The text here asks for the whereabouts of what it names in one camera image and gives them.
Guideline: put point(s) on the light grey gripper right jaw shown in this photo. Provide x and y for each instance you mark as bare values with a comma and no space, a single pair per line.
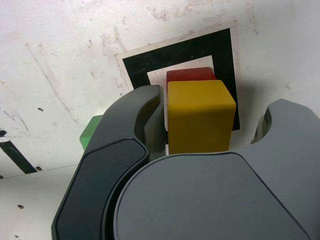
212,200

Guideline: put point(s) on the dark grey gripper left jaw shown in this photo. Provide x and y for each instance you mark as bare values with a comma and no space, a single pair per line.
105,175

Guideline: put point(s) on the green cube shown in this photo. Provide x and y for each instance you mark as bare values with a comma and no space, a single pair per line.
88,132

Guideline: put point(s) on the yellow cube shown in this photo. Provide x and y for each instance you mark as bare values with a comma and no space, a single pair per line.
197,117

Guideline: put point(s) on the red cube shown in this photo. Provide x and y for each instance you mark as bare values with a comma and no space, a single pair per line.
190,73

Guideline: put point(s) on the black tape square outline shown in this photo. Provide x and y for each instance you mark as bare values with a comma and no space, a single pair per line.
175,53

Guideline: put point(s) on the black tape strip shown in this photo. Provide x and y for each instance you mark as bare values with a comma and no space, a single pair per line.
17,157

